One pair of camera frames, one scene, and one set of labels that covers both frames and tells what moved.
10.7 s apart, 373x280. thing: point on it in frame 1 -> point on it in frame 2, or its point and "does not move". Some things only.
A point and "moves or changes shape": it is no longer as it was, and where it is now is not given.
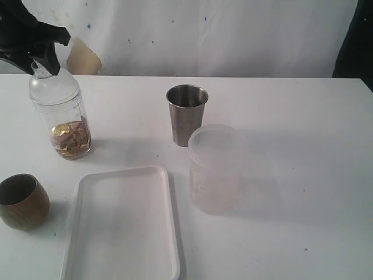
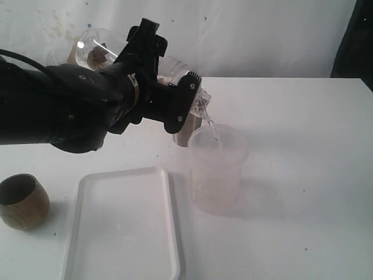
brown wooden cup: [24, 203] does not move
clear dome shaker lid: [46, 89] moves or changes shape
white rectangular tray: [123, 227] does not move
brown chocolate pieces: [72, 139] moves or changes shape
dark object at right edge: [355, 58] does not move
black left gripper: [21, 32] -> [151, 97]
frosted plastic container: [218, 154] does not move
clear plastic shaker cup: [64, 117] moves or changes shape
